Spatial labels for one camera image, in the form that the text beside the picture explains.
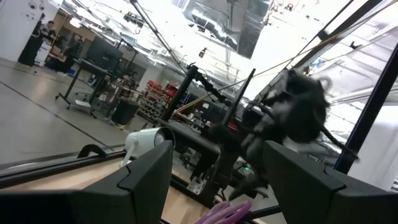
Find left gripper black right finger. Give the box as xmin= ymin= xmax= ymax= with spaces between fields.
xmin=262 ymin=140 xmax=398 ymax=224

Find black aluminium table frame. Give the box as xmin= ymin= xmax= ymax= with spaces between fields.
xmin=0 ymin=0 xmax=398 ymax=224

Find black frame handle bracket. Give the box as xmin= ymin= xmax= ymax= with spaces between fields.
xmin=76 ymin=143 xmax=109 ymax=159

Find black side desk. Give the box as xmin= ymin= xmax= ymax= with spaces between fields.
xmin=157 ymin=119 xmax=225 ymax=157

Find black monitor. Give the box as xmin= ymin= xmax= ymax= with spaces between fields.
xmin=86 ymin=36 xmax=124 ymax=72

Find person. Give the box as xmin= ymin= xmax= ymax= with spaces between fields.
xmin=17 ymin=20 xmax=57 ymax=67
xmin=63 ymin=39 xmax=84 ymax=75

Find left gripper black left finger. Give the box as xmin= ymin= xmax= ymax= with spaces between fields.
xmin=0 ymin=140 xmax=174 ymax=224

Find black trash bin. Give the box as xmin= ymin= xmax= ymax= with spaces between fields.
xmin=111 ymin=98 xmax=141 ymax=126

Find white round camera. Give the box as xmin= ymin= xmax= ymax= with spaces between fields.
xmin=119 ymin=126 xmax=176 ymax=168

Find red parts shelf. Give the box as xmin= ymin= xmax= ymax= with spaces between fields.
xmin=138 ymin=80 xmax=180 ymax=123

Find purple handled scissors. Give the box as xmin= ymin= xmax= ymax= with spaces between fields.
xmin=194 ymin=200 xmax=253 ymax=224

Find black desk pole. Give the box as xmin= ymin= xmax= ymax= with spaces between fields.
xmin=160 ymin=64 xmax=200 ymax=123

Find black rolling desk cart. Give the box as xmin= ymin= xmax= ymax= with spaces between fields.
xmin=55 ymin=58 xmax=144 ymax=119

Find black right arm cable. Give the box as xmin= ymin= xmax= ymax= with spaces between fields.
xmin=322 ymin=126 xmax=360 ymax=161

